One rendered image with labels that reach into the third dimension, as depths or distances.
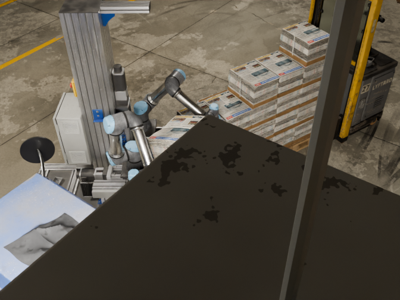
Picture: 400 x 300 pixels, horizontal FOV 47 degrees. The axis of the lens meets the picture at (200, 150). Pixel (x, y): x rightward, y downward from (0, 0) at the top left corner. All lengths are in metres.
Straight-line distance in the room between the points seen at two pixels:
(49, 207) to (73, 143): 1.56
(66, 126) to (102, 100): 0.36
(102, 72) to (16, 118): 2.70
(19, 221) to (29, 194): 0.15
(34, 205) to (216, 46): 5.00
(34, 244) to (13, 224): 0.16
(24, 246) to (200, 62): 4.78
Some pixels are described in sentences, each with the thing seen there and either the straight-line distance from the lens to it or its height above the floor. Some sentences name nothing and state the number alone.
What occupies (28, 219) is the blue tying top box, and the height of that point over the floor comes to 1.75.
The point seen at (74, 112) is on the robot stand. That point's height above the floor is 1.23.
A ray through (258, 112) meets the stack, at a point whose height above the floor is 0.77.
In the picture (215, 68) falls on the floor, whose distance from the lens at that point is 6.30.
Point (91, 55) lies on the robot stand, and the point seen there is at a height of 1.73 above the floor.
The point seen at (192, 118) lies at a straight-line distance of 3.37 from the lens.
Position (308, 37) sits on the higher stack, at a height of 1.29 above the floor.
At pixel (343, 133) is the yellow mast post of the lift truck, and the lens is 5.11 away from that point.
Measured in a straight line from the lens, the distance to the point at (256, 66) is 4.29.
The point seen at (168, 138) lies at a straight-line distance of 3.19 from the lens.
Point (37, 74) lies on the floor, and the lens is 6.58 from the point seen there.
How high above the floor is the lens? 3.28
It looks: 41 degrees down
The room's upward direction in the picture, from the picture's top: 1 degrees counter-clockwise
